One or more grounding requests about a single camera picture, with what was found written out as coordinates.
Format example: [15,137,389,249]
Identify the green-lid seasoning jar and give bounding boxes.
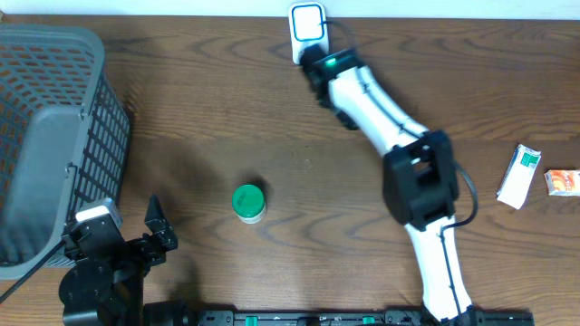
[232,184,266,225]

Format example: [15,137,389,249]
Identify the white green-label small box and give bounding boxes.
[497,144,541,209]

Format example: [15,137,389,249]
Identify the orange snack packet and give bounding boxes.
[545,170,580,197]

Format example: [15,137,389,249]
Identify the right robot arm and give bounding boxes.
[298,45,474,325]

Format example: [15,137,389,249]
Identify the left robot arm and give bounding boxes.
[59,195,179,325]

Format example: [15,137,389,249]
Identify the white barcode scanner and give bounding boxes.
[288,1,329,65]

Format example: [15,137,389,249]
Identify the grey plastic mesh basket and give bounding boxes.
[1,24,131,280]

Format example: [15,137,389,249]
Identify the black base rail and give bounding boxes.
[140,301,536,326]

